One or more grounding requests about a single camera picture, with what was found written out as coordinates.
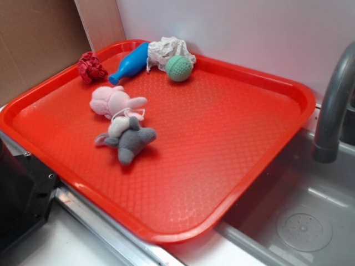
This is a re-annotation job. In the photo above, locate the grey plush elephant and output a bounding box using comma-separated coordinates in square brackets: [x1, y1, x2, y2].
[95, 116, 157, 166]

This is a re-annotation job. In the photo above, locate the green dimpled ball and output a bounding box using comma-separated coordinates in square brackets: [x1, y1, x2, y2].
[166, 55, 192, 82]

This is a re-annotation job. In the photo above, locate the brown cardboard panel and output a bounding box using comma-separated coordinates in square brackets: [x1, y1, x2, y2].
[1, 1, 125, 106]

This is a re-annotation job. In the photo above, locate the grey sink faucet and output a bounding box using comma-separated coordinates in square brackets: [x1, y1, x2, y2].
[312, 42, 354, 163]

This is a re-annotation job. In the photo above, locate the red plastic tray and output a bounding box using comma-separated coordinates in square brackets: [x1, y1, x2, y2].
[1, 55, 316, 244]

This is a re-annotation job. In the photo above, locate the crumpled white paper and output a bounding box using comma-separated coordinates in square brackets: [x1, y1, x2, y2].
[146, 37, 196, 73]

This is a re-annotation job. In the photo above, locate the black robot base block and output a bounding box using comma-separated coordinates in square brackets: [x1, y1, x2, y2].
[1, 141, 58, 255]

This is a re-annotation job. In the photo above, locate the grey plastic sink basin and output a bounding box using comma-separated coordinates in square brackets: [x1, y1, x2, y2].
[216, 130, 354, 265]

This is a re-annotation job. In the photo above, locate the blue plastic bowling pin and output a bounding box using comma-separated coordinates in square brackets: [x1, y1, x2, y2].
[108, 42, 149, 85]

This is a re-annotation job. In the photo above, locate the metal counter edge rail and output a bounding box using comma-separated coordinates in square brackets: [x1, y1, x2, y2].
[0, 130, 184, 266]

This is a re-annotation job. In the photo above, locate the pink plush toy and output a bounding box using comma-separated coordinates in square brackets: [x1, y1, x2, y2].
[89, 86, 148, 120]

